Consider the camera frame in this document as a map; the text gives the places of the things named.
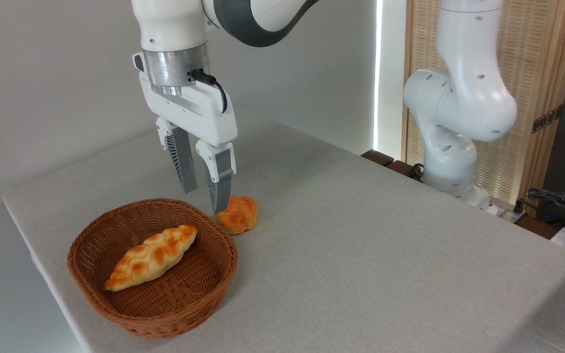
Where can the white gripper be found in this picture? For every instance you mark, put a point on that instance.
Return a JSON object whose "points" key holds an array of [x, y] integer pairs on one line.
{"points": [[199, 115]]}

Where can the long braided bread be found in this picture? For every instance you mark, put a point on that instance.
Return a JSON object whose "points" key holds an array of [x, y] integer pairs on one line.
{"points": [[150, 257]]}

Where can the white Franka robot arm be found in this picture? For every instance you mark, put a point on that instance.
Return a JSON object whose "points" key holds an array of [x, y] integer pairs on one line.
{"points": [[464, 98]]}

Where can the round orange bread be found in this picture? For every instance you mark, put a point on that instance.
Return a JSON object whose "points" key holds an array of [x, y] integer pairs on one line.
{"points": [[239, 218]]}

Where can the brown wicker basket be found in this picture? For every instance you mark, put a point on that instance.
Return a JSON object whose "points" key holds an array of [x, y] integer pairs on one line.
{"points": [[165, 306]]}

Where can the dark brown wooden edge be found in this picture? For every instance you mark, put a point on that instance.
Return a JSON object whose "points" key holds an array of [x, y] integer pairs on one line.
{"points": [[378, 157]]}

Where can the grey fabric tablecloth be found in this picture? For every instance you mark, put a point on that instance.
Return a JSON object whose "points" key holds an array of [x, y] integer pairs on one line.
{"points": [[361, 255]]}

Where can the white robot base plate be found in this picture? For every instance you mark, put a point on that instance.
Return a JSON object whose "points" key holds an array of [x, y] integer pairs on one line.
{"points": [[478, 198]]}

